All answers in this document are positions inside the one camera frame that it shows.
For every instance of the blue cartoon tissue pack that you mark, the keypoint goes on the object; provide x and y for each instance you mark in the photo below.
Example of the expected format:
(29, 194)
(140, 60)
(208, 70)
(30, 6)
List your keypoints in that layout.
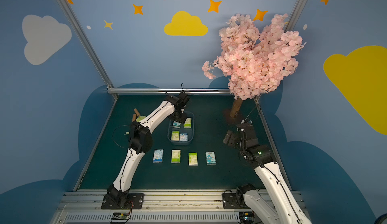
(210, 158)
(158, 156)

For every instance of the right green circuit board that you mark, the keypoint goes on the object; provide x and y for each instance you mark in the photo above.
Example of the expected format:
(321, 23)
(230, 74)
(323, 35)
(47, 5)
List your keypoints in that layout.
(246, 218)

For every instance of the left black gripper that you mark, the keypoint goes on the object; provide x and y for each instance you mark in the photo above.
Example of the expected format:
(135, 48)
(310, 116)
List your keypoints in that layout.
(179, 115)

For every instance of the left green circuit board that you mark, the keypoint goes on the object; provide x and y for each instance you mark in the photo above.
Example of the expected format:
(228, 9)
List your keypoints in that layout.
(120, 216)

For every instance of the blue tissue pack in box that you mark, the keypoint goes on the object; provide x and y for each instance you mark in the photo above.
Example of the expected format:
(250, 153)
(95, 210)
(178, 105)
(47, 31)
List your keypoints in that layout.
(183, 137)

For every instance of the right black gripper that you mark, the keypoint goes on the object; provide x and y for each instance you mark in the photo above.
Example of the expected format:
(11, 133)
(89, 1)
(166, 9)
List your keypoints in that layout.
(231, 137)

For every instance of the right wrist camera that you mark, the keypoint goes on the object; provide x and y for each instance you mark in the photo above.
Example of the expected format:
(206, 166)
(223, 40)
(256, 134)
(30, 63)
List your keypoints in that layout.
(245, 127)

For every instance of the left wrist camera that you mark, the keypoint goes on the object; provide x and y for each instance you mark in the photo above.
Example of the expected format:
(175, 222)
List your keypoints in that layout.
(183, 99)

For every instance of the aluminium back frame bar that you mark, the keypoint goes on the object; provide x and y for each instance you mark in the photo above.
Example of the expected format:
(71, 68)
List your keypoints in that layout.
(160, 91)

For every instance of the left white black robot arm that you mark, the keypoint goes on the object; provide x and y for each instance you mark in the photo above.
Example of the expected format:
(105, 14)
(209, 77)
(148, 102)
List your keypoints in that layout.
(140, 142)

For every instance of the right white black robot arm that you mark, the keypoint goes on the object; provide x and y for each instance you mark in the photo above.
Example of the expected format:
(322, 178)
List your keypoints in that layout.
(286, 210)

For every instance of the green tissue pack in box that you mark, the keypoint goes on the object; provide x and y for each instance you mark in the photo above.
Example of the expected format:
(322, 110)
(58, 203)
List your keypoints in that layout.
(188, 123)

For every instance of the green white tissue pack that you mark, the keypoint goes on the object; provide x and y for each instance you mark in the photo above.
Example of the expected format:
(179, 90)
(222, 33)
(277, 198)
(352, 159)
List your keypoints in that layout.
(175, 156)

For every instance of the green circuit board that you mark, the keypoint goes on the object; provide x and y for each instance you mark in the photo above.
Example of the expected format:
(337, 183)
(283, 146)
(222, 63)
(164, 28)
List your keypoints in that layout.
(246, 218)
(120, 216)

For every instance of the pink blossom artificial tree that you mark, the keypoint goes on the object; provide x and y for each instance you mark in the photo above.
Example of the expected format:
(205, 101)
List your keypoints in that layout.
(255, 62)

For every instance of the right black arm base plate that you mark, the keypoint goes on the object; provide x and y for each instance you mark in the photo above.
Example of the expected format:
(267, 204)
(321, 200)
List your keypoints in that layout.
(233, 201)

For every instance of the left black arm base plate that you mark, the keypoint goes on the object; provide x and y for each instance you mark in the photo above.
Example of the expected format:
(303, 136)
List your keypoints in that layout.
(123, 201)

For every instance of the green trowel wooden handle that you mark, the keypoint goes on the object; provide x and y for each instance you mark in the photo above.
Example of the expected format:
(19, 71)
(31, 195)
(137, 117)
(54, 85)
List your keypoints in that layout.
(139, 117)

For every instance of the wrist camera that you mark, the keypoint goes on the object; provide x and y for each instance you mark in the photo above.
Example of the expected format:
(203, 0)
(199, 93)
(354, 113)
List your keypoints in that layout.
(183, 99)
(245, 127)

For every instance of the blue plastic storage box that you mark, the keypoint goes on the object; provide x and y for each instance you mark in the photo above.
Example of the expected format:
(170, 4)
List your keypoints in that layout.
(182, 130)

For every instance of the aluminium front rail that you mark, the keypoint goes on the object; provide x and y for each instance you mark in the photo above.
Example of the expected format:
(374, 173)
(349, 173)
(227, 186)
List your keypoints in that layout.
(201, 206)

